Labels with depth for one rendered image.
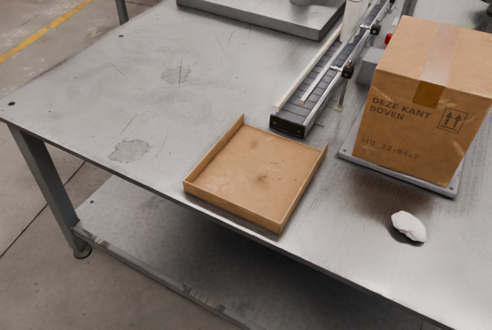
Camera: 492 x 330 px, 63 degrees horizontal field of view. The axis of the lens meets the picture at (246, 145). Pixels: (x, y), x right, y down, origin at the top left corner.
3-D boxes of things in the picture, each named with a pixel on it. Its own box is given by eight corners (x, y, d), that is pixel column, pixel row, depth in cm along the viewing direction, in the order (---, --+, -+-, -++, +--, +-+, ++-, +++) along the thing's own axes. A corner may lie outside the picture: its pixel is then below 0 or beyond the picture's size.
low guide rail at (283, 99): (375, -18, 181) (377, -22, 180) (378, -17, 181) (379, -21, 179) (273, 110, 112) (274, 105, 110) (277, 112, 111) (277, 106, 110)
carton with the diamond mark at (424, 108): (378, 96, 125) (403, 14, 107) (459, 119, 117) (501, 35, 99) (351, 156, 105) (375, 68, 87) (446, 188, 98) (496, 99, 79)
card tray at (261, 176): (242, 123, 118) (242, 112, 115) (326, 153, 109) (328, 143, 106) (184, 191, 98) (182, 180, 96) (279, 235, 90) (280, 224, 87)
